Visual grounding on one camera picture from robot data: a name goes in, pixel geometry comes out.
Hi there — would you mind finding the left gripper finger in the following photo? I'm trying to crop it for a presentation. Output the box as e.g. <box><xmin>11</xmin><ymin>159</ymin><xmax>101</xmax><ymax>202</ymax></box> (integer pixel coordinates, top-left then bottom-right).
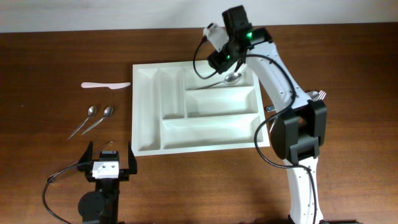
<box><xmin>78</xmin><ymin>141</ymin><xmax>93</xmax><ymax>164</ymax></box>
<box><xmin>128</xmin><ymin>141</ymin><xmax>137</xmax><ymax>174</ymax></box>

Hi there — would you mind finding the metal tablespoon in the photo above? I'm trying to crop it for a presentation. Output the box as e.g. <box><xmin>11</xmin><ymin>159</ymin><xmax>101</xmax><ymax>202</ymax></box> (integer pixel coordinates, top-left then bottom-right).
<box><xmin>198</xmin><ymin>72</ymin><xmax>243</xmax><ymax>90</ymax></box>

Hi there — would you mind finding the metal fork with blue sheen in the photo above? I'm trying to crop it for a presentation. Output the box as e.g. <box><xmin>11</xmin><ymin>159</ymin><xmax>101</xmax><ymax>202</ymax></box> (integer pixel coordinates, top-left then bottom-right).
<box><xmin>268</xmin><ymin>119</ymin><xmax>276</xmax><ymax>133</ymax></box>

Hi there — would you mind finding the metal tablespoon crosswise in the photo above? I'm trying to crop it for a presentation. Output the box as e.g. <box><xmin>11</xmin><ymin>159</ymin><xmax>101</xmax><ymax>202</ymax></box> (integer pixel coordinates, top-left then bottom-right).
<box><xmin>265</xmin><ymin>91</ymin><xmax>319</xmax><ymax>112</ymax></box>

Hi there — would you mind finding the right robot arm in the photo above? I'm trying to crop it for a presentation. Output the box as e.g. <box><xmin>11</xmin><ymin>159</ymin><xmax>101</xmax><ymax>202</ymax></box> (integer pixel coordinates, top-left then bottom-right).
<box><xmin>203</xmin><ymin>6</ymin><xmax>327</xmax><ymax>223</ymax></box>

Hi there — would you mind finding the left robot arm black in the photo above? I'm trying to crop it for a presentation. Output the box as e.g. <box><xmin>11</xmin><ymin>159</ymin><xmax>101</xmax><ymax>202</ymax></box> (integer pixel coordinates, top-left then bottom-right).
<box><xmin>78</xmin><ymin>142</ymin><xmax>137</xmax><ymax>223</ymax></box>

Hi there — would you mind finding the thin metal utensil near gripper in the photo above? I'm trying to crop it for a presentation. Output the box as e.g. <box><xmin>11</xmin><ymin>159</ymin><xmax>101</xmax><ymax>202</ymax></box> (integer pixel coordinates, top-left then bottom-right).
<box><xmin>47</xmin><ymin>141</ymin><xmax>113</xmax><ymax>182</ymax></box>

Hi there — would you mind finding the small metal teaspoon right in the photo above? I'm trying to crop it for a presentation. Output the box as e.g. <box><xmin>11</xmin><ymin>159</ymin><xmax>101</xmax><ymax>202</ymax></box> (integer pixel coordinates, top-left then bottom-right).
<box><xmin>82</xmin><ymin>106</ymin><xmax>113</xmax><ymax>135</ymax></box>

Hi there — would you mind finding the small metal teaspoon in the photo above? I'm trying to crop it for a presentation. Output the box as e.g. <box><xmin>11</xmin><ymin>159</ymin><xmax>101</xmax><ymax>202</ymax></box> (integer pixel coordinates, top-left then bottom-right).
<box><xmin>82</xmin><ymin>106</ymin><xmax>113</xmax><ymax>135</ymax></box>
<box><xmin>68</xmin><ymin>105</ymin><xmax>97</xmax><ymax>139</ymax></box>

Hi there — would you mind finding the small metal teaspoon left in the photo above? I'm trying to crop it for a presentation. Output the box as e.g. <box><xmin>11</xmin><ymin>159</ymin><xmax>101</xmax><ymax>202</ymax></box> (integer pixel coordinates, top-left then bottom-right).
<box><xmin>68</xmin><ymin>105</ymin><xmax>97</xmax><ymax>139</ymax></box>

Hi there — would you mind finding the pale pink plastic knife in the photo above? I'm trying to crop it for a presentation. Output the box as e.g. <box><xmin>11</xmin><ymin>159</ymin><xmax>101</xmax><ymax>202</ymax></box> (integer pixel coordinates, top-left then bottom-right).
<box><xmin>81</xmin><ymin>82</ymin><xmax>131</xmax><ymax>90</ymax></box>

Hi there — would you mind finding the white plastic cutlery tray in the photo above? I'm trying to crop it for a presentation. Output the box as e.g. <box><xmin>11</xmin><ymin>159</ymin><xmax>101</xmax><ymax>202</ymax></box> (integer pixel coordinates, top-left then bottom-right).
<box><xmin>131</xmin><ymin>60</ymin><xmax>265</xmax><ymax>156</ymax></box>

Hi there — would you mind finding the left black cable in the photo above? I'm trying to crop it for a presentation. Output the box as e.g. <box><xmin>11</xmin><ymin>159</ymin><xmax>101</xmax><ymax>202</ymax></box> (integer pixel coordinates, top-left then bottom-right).
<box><xmin>42</xmin><ymin>164</ymin><xmax>85</xmax><ymax>224</ymax></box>

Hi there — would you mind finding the black cable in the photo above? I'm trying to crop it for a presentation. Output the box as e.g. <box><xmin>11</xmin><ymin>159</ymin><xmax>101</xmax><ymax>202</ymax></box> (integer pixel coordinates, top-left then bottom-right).
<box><xmin>193</xmin><ymin>35</ymin><xmax>318</xmax><ymax>224</ymax></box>
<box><xmin>42</xmin><ymin>164</ymin><xmax>85</xmax><ymax>224</ymax></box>

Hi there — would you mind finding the right black cable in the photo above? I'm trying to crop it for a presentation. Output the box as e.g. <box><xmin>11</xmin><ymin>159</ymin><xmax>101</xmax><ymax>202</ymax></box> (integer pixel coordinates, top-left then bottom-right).
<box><xmin>193</xmin><ymin>35</ymin><xmax>318</xmax><ymax>224</ymax></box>

